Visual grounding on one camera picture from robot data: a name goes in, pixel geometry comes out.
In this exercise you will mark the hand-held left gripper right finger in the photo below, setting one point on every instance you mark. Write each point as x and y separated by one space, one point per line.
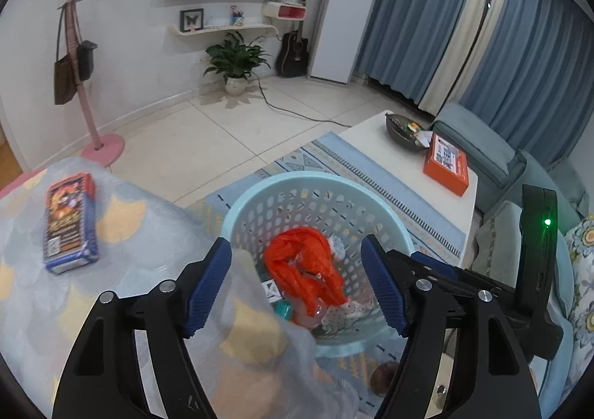
383 284

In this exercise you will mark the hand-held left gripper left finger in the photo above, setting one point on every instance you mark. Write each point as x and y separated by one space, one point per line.
206 289

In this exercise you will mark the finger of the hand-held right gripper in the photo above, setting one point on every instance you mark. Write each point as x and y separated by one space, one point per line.
436 263

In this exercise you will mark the white milk carton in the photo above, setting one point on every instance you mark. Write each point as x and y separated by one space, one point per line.
273 290

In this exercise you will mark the orange plastic bag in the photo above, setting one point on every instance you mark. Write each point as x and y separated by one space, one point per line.
301 256

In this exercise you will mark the light blue plastic basket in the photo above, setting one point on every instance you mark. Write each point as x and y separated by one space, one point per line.
287 201

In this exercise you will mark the floral cushion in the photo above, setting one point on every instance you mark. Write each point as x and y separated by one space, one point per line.
582 261

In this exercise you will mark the small teal container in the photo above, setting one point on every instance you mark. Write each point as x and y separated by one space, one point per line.
283 310

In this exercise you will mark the brown round object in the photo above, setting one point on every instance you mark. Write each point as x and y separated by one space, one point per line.
384 377

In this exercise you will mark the orange tissue box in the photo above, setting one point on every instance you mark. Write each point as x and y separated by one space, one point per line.
445 164

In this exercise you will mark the teal sofa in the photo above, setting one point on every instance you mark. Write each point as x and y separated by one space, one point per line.
473 140

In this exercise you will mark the dark bowl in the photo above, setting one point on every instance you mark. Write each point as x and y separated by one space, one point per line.
401 133

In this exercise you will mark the white coffee table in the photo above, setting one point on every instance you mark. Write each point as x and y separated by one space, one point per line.
371 140

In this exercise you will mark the red blue printed box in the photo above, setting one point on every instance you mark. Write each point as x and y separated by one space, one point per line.
69 224

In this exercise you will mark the blue curtain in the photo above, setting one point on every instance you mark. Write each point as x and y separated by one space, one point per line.
417 20
543 66

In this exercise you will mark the green potted plant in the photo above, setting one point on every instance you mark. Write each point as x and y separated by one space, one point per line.
236 59

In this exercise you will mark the pink coat rack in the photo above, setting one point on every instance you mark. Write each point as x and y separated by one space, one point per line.
81 89

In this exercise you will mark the black acoustic guitar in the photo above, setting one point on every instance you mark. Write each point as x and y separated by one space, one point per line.
293 55

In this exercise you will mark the brown hanging bag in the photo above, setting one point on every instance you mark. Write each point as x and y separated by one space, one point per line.
64 80

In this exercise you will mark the black hanging bag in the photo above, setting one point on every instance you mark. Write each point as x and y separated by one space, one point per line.
86 59

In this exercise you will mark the white floating shelf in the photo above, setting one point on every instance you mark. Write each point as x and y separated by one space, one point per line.
218 29

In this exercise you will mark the white refrigerator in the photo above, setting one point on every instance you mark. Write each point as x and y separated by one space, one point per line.
345 10

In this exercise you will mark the small pen cup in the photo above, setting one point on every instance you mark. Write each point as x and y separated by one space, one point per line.
237 19

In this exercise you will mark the butterfly picture frame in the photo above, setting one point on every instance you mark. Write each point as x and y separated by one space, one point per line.
192 19

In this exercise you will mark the white pink wall shelf box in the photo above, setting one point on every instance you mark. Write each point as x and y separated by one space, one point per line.
285 10

